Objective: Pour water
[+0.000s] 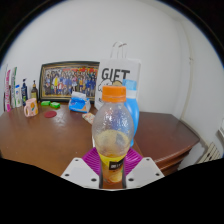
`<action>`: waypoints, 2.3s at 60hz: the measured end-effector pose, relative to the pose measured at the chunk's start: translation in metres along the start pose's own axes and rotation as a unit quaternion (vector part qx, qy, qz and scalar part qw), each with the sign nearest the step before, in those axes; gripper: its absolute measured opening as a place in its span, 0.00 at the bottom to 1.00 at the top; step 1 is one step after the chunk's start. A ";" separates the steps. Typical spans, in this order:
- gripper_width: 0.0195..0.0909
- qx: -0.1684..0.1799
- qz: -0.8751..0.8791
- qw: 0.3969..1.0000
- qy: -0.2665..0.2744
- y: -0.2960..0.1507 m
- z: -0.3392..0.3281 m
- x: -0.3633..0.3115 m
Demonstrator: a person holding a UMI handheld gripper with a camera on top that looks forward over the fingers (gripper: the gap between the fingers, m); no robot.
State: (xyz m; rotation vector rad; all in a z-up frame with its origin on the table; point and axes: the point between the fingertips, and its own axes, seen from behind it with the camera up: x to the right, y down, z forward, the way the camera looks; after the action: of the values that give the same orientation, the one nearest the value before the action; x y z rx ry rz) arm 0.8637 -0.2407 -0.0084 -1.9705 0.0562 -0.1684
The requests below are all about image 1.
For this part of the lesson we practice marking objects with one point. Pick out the flat snack packet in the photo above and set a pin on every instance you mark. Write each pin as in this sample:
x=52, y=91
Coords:
x=89, y=118

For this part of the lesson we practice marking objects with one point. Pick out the tall pink box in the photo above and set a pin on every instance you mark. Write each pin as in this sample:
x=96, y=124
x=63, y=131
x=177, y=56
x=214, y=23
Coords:
x=7, y=91

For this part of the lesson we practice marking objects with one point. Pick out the dark bottle with yellow label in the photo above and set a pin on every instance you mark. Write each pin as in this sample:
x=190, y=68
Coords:
x=34, y=94

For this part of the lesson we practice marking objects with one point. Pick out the flat round red coaster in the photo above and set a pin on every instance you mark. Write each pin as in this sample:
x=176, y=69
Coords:
x=50, y=114

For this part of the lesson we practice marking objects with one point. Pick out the blue detergent bottle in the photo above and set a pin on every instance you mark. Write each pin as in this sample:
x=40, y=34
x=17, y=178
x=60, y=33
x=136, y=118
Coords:
x=134, y=110

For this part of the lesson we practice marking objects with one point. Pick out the blue tissue pack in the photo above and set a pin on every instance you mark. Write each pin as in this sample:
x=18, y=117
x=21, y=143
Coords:
x=79, y=104

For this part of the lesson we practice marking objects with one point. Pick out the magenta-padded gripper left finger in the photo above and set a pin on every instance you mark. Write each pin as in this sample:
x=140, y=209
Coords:
x=78, y=170

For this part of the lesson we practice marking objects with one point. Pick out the orange-capped juice bottle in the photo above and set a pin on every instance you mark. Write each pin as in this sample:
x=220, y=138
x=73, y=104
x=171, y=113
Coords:
x=112, y=133

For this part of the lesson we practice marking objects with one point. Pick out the white radiator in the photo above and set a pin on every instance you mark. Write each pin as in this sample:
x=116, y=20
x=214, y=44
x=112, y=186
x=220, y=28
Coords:
x=210, y=153

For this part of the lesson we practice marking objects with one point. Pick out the framed group photo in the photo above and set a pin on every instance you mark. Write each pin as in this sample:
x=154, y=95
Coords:
x=68, y=81

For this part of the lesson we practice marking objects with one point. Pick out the tall white printed box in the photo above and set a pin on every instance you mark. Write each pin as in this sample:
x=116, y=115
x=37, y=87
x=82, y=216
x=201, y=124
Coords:
x=14, y=81

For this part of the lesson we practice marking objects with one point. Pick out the dark wooden side cabinet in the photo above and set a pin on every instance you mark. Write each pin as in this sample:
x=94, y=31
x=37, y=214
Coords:
x=166, y=136

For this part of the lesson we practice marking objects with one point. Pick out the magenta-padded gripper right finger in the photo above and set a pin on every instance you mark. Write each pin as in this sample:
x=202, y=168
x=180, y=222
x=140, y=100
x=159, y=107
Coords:
x=145, y=170

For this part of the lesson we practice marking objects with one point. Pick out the white shampoo bottle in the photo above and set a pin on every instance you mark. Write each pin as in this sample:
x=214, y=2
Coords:
x=18, y=98

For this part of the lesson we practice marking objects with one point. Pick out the white paper gift bag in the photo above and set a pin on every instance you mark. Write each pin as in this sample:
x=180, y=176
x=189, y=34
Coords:
x=115, y=71

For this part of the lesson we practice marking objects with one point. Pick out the pink mug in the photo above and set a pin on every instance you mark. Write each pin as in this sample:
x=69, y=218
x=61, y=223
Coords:
x=31, y=107

